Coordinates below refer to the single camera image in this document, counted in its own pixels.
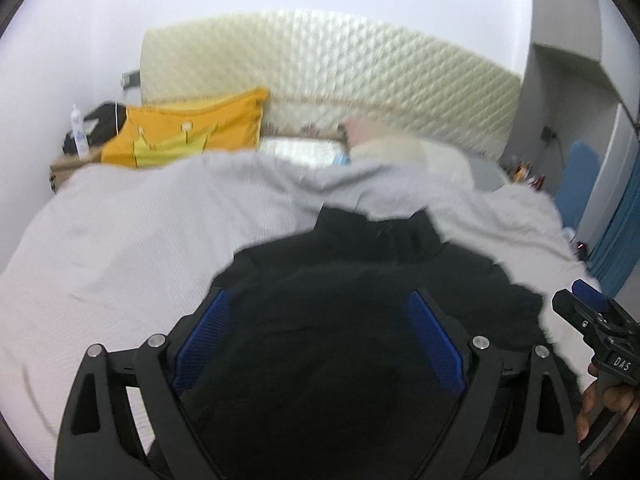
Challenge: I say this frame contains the cream quilted headboard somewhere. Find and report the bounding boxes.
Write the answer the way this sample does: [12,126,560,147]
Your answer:
[139,8,523,163]

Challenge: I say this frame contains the yellow crown print pillow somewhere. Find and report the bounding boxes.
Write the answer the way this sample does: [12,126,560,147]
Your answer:
[100,87,271,169]

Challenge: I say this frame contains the white bottle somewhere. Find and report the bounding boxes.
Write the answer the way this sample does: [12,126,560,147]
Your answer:
[71,104,89,159]

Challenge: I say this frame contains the grey bed blanket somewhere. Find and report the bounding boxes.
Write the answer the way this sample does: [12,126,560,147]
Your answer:
[0,150,601,480]

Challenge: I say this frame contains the white wardrobe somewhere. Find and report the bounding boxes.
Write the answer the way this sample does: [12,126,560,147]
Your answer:
[522,0,640,261]

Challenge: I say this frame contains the row of cosmetic bottles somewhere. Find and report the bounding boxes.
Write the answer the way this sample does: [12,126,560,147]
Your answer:
[505,157,549,192]

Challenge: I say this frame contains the black bag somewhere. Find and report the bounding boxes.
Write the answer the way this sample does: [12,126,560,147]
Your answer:
[62,101,129,157]

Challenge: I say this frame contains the blue curtain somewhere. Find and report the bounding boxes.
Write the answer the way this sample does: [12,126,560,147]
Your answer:
[587,160,640,297]

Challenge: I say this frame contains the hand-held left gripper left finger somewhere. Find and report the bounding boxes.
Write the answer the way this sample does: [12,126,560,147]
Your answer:
[54,287,233,480]

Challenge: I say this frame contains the black puffer jacket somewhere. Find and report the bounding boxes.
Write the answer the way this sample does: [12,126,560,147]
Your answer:
[177,205,553,480]

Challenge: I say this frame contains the pink pillow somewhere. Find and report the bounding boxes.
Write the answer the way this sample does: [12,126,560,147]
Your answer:
[345,117,401,147]

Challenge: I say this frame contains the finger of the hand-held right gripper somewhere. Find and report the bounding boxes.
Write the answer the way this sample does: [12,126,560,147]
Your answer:
[551,290,610,357]
[571,279,640,342]

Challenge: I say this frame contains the beige grey striped pillow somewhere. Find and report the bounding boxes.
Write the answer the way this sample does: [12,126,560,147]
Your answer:
[350,137,507,194]

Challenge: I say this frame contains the person's right hand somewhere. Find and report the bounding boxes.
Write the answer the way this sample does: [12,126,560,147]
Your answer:
[575,364,640,444]

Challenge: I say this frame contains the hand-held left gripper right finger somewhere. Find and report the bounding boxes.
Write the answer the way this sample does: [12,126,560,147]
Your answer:
[402,287,583,480]

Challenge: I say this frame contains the wooden nightstand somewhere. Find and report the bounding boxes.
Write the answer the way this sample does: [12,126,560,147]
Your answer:
[49,152,107,196]

